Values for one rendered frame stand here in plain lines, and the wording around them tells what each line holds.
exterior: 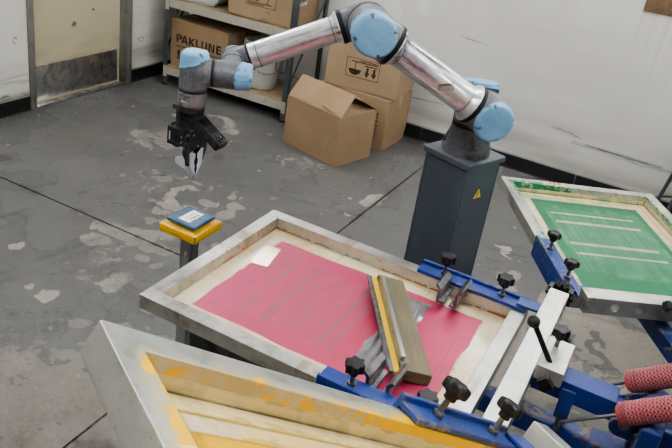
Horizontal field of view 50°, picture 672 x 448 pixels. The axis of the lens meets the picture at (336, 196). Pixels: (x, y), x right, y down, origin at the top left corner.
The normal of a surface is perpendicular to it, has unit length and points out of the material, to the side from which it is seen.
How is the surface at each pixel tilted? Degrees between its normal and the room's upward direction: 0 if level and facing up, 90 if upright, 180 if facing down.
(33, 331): 0
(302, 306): 0
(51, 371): 0
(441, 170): 90
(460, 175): 90
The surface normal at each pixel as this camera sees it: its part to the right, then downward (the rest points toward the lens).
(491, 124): 0.19, 0.50
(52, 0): 0.87, 0.32
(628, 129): -0.47, 0.33
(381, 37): -0.02, 0.37
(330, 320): 0.14, -0.89
